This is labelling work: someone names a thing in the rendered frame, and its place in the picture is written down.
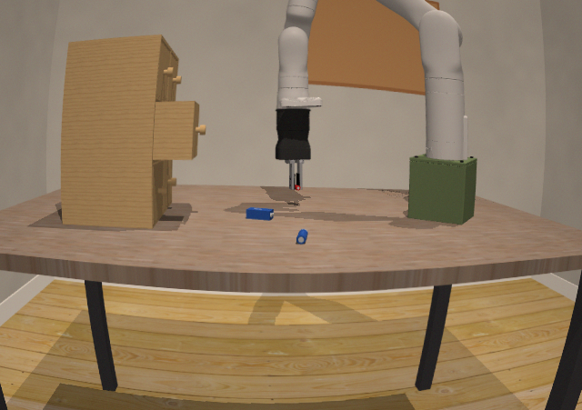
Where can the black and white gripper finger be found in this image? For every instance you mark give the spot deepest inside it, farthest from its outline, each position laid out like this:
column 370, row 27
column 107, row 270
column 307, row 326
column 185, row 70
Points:
column 292, row 175
column 299, row 173

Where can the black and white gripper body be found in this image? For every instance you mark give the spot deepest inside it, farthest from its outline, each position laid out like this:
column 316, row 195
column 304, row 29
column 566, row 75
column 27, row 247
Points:
column 292, row 124

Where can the small brown wooden chest of drawers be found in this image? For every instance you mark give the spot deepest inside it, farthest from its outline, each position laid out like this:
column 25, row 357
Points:
column 108, row 131

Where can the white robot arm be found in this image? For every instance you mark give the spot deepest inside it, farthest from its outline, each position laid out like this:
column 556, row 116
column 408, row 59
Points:
column 440, row 37

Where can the blue battery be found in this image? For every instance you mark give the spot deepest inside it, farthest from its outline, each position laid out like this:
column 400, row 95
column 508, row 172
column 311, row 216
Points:
column 259, row 213
column 301, row 237

